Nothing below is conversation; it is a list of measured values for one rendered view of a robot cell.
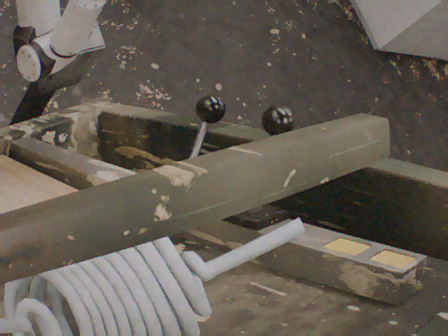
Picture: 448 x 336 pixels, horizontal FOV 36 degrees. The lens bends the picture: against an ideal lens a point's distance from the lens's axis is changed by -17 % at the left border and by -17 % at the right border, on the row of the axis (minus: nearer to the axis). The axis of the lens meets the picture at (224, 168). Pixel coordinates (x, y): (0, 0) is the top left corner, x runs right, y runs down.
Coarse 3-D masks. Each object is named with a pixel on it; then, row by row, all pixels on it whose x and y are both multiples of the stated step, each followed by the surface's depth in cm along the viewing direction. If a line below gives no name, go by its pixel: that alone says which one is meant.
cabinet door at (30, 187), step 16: (0, 160) 134; (0, 176) 124; (16, 176) 122; (32, 176) 121; (48, 176) 120; (0, 192) 114; (16, 192) 113; (32, 192) 113; (48, 192) 111; (64, 192) 111; (0, 208) 105; (16, 208) 105
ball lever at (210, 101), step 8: (208, 96) 98; (216, 96) 98; (200, 104) 98; (208, 104) 97; (216, 104) 98; (224, 104) 99; (200, 112) 98; (208, 112) 98; (216, 112) 98; (224, 112) 99; (208, 120) 98; (216, 120) 98; (200, 128) 99; (200, 136) 99; (200, 144) 99; (192, 152) 99
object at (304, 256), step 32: (32, 160) 131; (64, 160) 121; (96, 160) 119; (224, 224) 89; (288, 256) 82; (320, 256) 78; (352, 256) 75; (416, 256) 72; (352, 288) 75; (384, 288) 71; (416, 288) 72
